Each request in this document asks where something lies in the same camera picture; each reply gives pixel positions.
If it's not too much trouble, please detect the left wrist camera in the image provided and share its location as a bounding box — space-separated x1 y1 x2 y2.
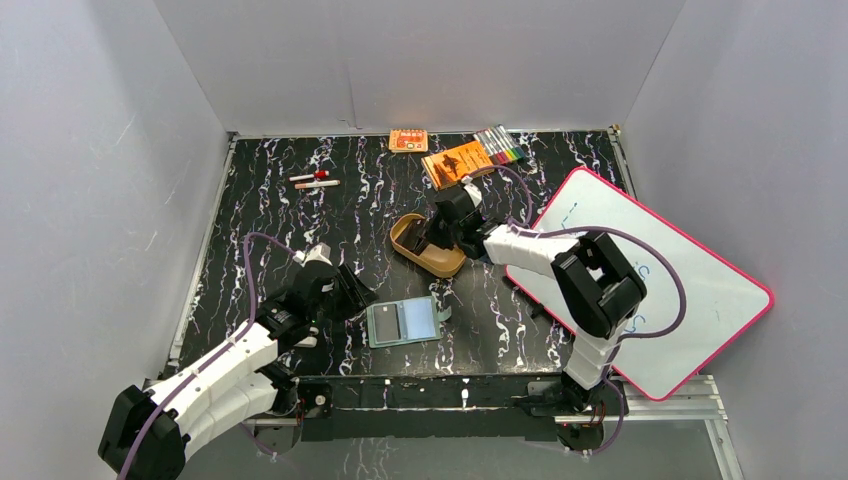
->
293 243 333 266

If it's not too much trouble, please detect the tan oval tray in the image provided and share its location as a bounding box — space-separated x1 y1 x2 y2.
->
389 213 467 278

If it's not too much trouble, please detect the black base frame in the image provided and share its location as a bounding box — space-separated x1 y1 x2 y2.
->
248 373 622 449

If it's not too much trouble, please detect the red capped marker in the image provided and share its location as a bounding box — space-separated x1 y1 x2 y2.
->
288 170 329 183

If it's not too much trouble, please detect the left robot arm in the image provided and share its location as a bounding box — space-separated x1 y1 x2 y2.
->
97 259 377 479

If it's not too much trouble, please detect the pink framed whiteboard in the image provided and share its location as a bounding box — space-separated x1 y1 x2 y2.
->
506 167 774 401

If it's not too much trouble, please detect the black credit card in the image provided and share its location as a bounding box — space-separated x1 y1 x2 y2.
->
374 303 401 342

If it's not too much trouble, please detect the mint green card holder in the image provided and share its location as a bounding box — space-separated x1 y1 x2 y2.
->
365 296 452 349

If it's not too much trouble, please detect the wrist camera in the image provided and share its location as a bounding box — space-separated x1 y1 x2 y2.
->
460 175 482 208
293 243 333 266

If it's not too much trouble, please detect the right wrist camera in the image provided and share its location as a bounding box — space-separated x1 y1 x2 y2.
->
460 175 482 208

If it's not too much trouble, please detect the small orange card box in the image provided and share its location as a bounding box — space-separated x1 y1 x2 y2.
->
388 129 429 153

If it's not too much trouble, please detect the orange book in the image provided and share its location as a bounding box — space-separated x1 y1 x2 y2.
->
421 140 493 190

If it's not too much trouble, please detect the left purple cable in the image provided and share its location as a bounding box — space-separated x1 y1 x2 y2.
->
115 231 299 480

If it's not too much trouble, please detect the white stapler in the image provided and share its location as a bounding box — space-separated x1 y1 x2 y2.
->
294 336 318 348

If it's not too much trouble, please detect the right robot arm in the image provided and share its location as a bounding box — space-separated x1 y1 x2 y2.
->
390 184 647 414

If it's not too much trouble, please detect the white pink marker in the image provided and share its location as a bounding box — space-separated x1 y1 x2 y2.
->
294 180 341 190

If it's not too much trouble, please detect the set of coloured markers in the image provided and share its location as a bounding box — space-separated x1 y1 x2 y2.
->
473 125 529 165

